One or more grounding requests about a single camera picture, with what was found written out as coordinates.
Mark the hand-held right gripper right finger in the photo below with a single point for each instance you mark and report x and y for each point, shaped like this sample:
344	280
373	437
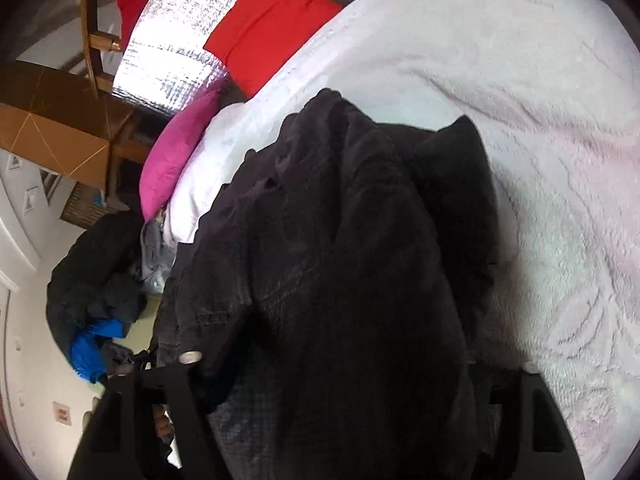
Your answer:
520	410

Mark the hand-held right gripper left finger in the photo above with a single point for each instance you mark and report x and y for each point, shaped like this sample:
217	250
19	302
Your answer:
186	410

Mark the black puffer jacket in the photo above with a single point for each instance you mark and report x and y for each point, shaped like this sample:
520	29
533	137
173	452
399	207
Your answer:
360	270

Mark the pile of black clothes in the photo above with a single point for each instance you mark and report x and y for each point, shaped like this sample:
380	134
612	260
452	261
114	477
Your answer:
95	280

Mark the blue garment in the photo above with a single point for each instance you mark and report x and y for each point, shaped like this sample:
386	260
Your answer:
95	342

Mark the grey cloth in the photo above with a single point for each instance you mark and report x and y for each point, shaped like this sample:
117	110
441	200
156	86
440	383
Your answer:
154	255

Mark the woven wicker basket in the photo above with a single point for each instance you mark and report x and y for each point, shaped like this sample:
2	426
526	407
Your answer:
85	206

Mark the magenta pillow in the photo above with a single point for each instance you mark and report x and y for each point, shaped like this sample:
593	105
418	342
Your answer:
175	155

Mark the pale pink bed blanket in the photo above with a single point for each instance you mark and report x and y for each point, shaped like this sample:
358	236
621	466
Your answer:
525	135

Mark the brown wooden table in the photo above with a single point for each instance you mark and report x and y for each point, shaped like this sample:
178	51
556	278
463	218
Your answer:
55	125

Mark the wooden chair frame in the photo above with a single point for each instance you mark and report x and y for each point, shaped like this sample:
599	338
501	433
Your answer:
97	40

